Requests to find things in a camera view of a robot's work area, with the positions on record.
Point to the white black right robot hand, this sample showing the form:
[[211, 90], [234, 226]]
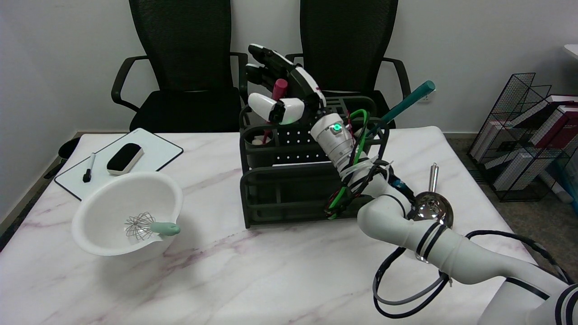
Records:
[[302, 85]]

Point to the pink sponge bottle brush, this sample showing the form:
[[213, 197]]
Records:
[[280, 88]]

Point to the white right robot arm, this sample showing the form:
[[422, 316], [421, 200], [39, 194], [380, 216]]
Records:
[[388, 216]]

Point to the teal sponge bottle brush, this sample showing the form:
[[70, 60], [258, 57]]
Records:
[[406, 101]]

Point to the black mesh office chair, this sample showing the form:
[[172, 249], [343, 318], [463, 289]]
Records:
[[347, 36], [180, 36]]

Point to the dark green dish rack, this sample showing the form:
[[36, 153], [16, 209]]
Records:
[[289, 189]]

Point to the small white whiteboard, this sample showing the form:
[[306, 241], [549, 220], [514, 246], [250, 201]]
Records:
[[153, 151]]

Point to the shiny metal scoop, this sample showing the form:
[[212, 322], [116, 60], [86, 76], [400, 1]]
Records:
[[433, 207]]

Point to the black white whiteboard eraser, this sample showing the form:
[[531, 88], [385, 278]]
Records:
[[124, 158]]

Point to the black whiteboard marker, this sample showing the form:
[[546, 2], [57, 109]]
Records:
[[89, 169]]

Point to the white paper stack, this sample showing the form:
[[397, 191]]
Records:
[[519, 167]]

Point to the white plastic mixing bowl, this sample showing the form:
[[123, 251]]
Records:
[[108, 212]]

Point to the black round floor object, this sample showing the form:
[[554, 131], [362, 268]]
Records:
[[68, 148]]

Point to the maroon hardcover book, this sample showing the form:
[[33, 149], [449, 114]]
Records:
[[560, 124]]

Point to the white wall outlet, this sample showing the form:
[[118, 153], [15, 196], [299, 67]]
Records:
[[425, 97]]

